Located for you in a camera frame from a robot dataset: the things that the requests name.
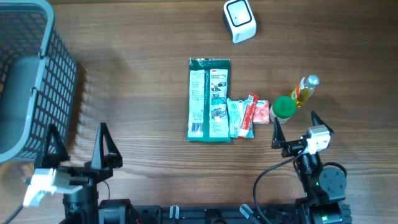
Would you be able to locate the green white gloves package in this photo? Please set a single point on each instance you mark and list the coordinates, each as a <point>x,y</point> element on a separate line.
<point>207,102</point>

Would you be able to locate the yellow oil bottle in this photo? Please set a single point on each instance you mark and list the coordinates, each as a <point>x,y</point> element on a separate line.
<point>305,89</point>

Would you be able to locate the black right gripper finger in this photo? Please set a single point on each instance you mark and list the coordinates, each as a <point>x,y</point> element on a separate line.
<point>278,139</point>
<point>316,120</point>

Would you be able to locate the green lid jar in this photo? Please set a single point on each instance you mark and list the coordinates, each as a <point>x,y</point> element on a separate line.
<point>283,109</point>

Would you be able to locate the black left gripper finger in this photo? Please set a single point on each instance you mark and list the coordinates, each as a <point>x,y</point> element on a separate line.
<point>54,151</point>
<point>106,155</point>

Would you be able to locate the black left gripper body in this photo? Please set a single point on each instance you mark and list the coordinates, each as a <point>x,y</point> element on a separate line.
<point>91,177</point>

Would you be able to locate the mint green sachet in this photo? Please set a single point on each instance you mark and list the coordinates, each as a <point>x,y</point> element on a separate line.
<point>236,112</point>

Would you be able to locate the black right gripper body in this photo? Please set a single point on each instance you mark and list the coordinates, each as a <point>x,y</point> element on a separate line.
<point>291,148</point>

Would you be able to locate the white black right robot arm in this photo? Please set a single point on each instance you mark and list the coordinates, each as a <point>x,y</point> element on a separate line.
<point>324,184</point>

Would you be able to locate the red coffee stick sachet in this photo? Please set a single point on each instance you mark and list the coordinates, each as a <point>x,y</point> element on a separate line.
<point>247,119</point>

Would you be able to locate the white barcode scanner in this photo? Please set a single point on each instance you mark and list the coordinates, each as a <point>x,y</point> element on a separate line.
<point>239,20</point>

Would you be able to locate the small orange box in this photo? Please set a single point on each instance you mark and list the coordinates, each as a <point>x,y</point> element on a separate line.
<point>261,112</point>

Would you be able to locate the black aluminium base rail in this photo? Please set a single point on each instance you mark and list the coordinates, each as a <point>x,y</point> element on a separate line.
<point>217,214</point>

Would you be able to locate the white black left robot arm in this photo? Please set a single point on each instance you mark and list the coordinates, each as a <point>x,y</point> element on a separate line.
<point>82,206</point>

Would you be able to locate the grey plastic mesh basket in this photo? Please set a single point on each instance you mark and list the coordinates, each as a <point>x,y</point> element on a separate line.
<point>38,79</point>

